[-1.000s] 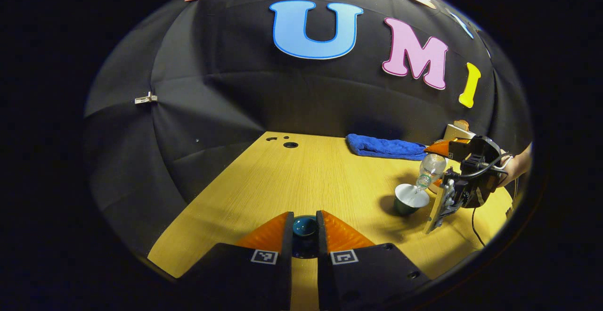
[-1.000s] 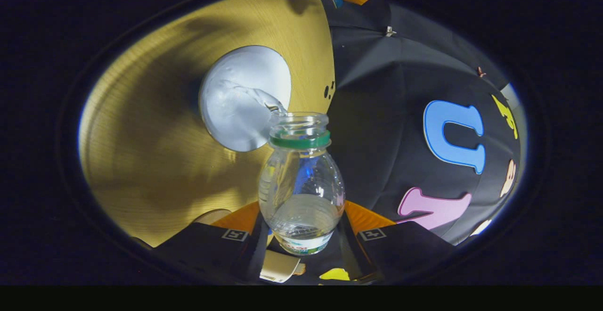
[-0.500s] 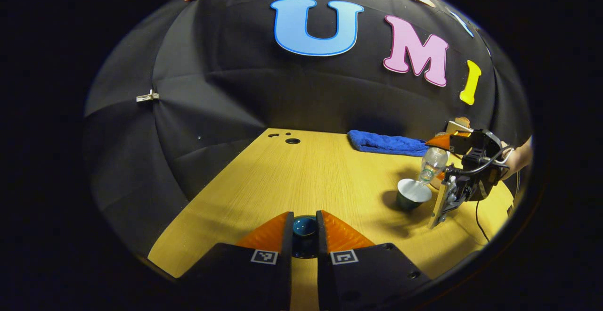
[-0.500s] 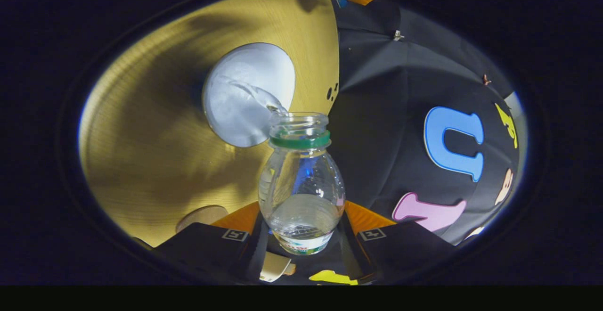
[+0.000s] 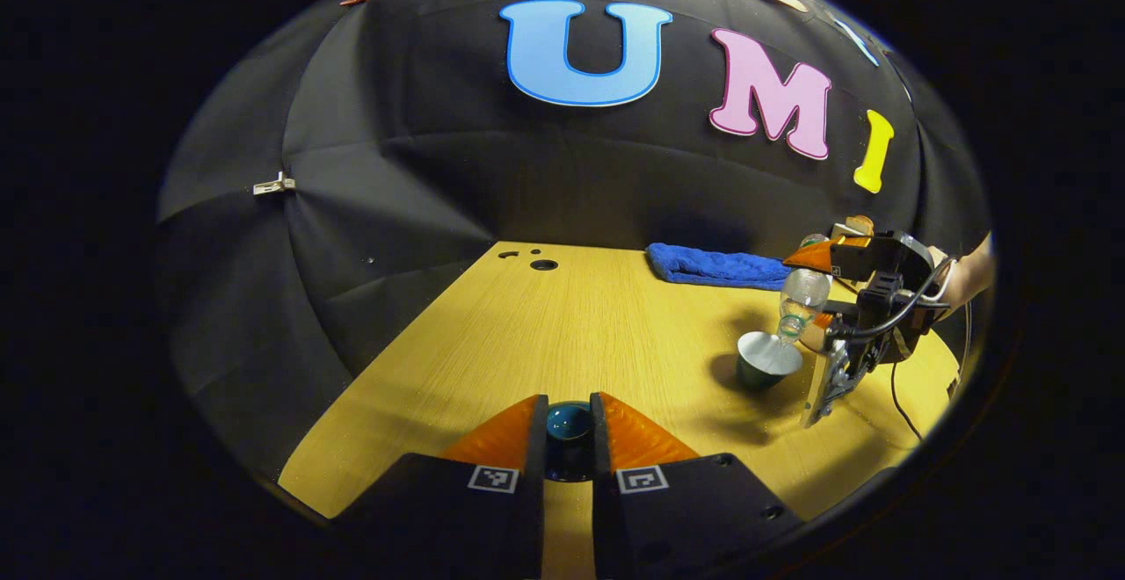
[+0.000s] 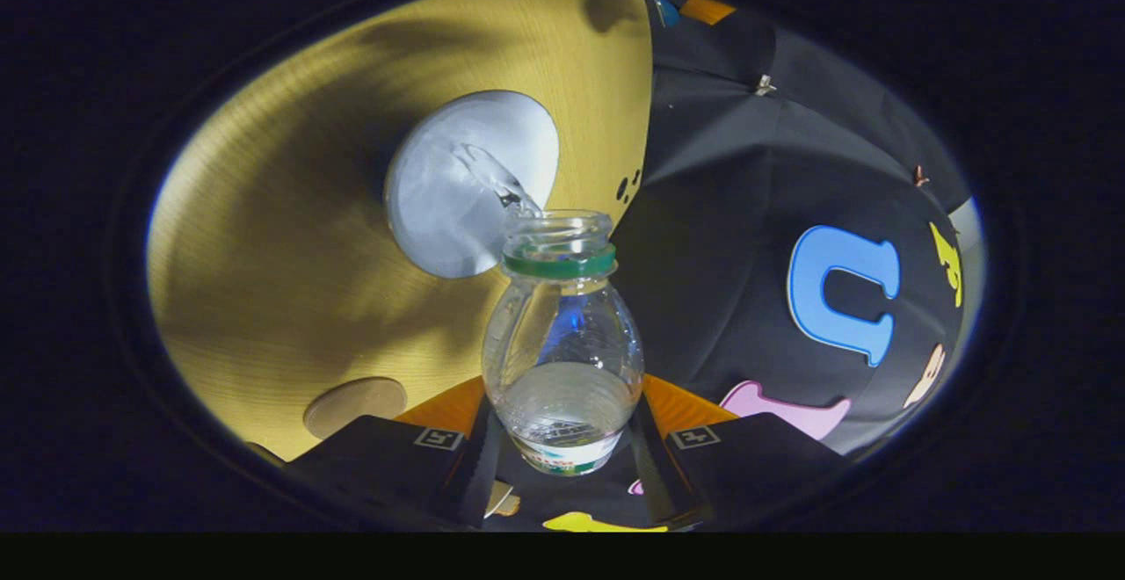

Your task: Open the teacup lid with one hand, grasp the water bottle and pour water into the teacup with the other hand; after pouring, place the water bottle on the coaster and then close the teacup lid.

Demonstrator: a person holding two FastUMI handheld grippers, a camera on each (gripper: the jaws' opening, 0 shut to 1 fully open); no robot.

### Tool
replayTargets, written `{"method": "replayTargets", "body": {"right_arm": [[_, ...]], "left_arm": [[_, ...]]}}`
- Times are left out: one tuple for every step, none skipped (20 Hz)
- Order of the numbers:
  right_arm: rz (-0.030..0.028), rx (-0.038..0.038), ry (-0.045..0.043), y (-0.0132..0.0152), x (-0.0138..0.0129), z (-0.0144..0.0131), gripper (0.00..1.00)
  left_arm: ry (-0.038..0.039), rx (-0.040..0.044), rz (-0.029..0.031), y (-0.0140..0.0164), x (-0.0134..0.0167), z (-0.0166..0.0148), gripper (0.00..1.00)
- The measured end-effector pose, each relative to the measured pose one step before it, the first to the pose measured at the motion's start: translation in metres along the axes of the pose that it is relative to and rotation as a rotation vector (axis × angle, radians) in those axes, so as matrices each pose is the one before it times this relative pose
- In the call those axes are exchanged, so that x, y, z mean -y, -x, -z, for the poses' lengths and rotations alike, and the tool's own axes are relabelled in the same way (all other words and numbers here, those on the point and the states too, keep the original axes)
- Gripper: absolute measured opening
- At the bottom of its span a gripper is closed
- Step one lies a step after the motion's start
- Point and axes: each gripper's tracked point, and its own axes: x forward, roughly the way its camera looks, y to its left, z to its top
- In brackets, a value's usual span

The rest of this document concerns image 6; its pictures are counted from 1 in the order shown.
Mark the white teacup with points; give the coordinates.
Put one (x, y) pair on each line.
(457, 193)

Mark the black backdrop cloth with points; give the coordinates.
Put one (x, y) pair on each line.
(721, 211)

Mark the red cloth clip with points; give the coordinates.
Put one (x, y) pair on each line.
(920, 176)

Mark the round wooden coaster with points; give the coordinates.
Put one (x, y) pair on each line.
(352, 404)

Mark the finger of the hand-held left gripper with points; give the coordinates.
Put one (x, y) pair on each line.
(707, 10)

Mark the clear plastic water bottle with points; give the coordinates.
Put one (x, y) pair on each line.
(562, 343)

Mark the white cloth clip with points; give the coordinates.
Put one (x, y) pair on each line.
(765, 85)

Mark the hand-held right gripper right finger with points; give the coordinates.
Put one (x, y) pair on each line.
(655, 483)

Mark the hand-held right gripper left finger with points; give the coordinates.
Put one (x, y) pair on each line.
(470, 483)

